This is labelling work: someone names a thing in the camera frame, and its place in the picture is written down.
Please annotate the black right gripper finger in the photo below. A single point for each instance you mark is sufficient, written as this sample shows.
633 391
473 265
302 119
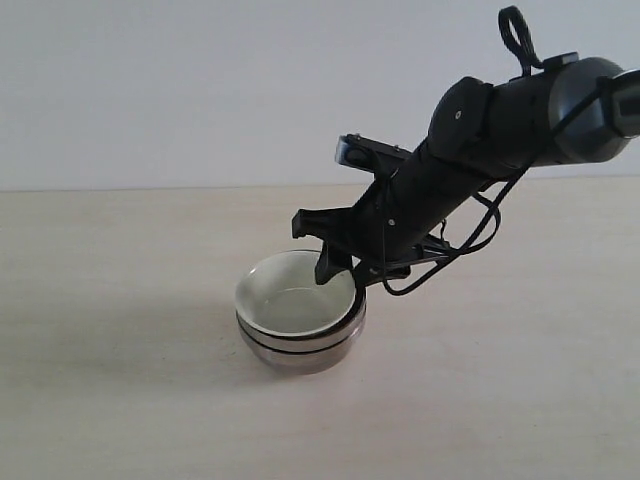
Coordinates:
334 260
321 223

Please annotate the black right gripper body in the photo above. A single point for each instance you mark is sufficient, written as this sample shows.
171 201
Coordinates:
399 210

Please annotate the small cream ceramic bowl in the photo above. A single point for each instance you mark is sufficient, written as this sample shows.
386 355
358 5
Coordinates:
279 296

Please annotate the stainless steel bowl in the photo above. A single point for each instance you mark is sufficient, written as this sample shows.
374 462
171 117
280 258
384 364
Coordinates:
306 361
319 340

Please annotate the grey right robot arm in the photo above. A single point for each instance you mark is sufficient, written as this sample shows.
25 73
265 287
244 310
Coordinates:
574 112

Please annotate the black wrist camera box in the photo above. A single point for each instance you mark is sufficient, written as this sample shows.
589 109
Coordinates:
361 153

